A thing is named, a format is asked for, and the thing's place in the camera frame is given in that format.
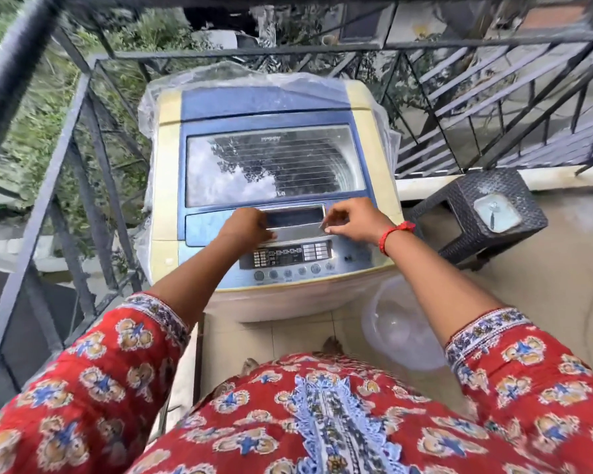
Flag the red thread bracelet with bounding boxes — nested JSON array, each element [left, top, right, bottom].
[[379, 221, 417, 256]]

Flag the red floral dress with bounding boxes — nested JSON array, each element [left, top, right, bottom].
[[0, 291, 593, 474]]

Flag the clear plastic cover sheet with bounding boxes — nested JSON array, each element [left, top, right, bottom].
[[136, 61, 402, 287]]

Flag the blue washing machine lid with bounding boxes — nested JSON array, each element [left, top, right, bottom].
[[180, 111, 377, 248]]

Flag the person's left hand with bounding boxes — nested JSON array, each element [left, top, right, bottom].
[[217, 208, 278, 253]]

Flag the clear plastic basin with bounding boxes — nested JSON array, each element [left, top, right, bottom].
[[361, 276, 448, 374]]

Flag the dark wicker stool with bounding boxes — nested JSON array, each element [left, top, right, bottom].
[[404, 168, 549, 270]]

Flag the blue and cream washing machine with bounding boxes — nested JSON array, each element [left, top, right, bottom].
[[148, 80, 407, 324]]

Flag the green leafy trees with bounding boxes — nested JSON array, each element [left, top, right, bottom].
[[0, 0, 218, 227]]

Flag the person's right forearm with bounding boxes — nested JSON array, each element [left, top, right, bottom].
[[383, 228, 506, 347]]

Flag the outdoor air conditioner unit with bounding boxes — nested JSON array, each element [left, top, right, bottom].
[[338, 2, 397, 49]]

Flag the black metal railing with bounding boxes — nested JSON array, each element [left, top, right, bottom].
[[0, 0, 593, 415]]

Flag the person's right hand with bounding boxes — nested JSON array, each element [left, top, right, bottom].
[[320, 197, 397, 245]]

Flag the person's left forearm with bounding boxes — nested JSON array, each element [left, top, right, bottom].
[[146, 237, 250, 332]]

